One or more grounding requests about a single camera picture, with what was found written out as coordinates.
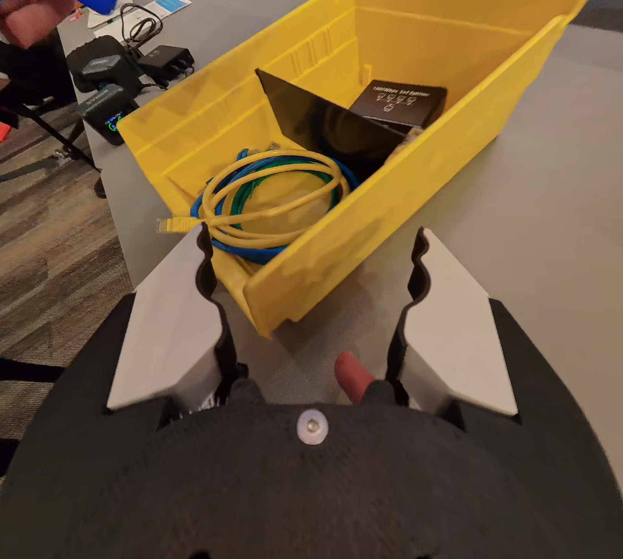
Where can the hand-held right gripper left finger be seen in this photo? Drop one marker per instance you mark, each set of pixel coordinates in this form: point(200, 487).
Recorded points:
point(165, 316)

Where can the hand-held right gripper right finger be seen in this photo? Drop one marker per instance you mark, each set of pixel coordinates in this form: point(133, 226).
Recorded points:
point(452, 325)

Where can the black ethernet splitter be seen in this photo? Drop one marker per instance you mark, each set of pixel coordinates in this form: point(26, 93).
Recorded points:
point(399, 104)

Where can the person's right hand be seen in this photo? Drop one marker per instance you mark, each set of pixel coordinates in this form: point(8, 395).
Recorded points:
point(353, 376)

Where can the white paper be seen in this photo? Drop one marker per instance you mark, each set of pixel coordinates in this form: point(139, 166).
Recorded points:
point(102, 21)

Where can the dark red padded object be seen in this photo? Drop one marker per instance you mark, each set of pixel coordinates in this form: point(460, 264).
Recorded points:
point(34, 19)

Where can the black power adapters on table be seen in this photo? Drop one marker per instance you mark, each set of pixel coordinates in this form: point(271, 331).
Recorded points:
point(97, 63)

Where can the white and blue leaflet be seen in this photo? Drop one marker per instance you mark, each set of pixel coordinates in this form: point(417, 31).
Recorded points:
point(170, 3)

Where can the black charger hub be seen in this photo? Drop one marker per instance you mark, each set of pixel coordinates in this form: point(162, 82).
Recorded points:
point(165, 60)

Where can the black power bank with display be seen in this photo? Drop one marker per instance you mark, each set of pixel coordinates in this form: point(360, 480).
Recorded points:
point(104, 111)

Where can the black bin divider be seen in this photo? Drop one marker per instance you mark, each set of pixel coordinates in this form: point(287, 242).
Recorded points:
point(316, 121)

